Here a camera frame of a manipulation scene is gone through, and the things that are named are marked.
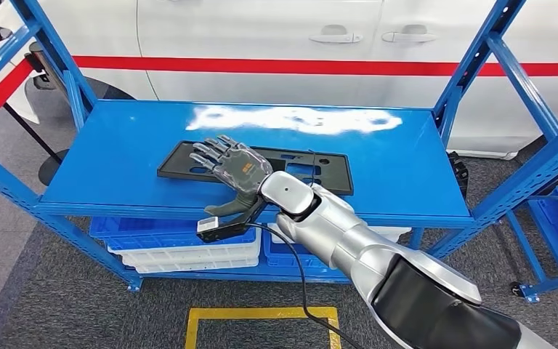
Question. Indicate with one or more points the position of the black plastic plate frame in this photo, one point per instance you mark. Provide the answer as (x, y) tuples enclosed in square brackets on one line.
[(173, 166)]

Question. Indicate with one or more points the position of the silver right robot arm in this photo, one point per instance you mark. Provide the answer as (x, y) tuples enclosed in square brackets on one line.
[(346, 241)]

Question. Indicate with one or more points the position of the blue steel shelf rack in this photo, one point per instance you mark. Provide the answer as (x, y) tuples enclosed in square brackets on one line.
[(115, 159)]

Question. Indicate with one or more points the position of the black ribbed plastic part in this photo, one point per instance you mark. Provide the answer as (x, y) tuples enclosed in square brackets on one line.
[(458, 173)]

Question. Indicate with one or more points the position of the blue wheeled shelf rack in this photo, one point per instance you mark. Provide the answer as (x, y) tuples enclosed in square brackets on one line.
[(525, 245)]

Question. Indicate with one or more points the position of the white car, red stripe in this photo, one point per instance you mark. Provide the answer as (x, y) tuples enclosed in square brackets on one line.
[(259, 24)]

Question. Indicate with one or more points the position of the black pole stanchion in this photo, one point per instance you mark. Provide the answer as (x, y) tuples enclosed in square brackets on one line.
[(53, 168)]

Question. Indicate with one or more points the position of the red barrier belt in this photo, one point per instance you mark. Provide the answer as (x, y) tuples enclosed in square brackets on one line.
[(0, 98)]

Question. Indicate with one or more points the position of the black camera bracket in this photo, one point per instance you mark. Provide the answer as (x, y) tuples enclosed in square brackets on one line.
[(231, 230)]

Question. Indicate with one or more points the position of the grey stanchion post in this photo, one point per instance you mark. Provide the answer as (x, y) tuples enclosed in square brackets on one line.
[(43, 65)]

